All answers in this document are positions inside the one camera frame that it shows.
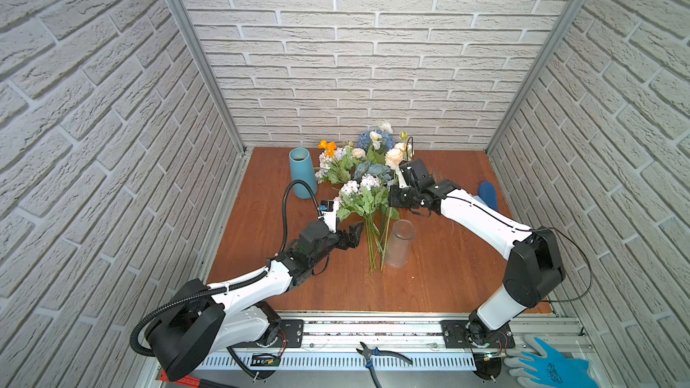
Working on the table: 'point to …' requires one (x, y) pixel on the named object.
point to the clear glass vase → (397, 252)
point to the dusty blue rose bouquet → (376, 169)
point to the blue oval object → (487, 192)
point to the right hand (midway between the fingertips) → (393, 196)
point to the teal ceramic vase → (302, 169)
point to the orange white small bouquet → (334, 165)
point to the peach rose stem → (400, 154)
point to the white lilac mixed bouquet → (368, 197)
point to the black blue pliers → (368, 353)
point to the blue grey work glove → (539, 370)
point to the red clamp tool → (188, 381)
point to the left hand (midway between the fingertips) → (357, 219)
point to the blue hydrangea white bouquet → (380, 139)
